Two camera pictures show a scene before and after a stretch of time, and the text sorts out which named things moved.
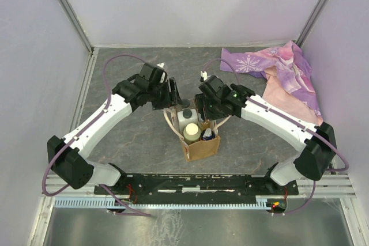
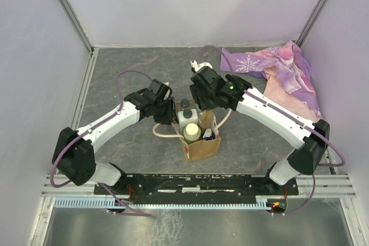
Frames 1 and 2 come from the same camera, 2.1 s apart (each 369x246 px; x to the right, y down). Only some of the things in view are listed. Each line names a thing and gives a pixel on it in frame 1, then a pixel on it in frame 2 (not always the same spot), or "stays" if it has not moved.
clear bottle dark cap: [185, 103] stays
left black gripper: [172, 98] to [170, 117]
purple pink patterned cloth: [289, 81] stays
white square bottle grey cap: [186, 116] stays
